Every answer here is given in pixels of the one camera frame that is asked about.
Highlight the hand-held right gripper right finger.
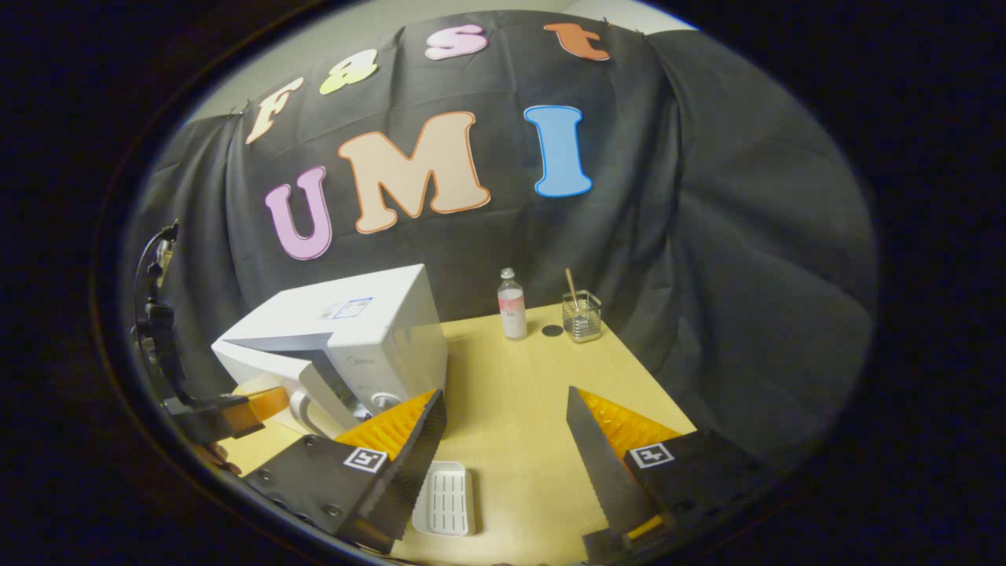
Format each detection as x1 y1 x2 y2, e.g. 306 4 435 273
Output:
566 385 779 563

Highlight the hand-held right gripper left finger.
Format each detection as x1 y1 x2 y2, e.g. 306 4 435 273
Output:
244 388 447 553

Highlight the white microwave oven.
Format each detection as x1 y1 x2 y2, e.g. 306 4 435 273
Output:
211 263 449 441

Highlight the white plastic tray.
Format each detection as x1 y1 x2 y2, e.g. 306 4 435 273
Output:
411 461 477 538

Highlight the clear bottle with pink label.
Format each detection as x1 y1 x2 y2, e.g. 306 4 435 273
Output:
497 267 529 340

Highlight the wire mesh basket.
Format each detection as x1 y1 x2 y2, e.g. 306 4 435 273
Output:
562 290 604 344

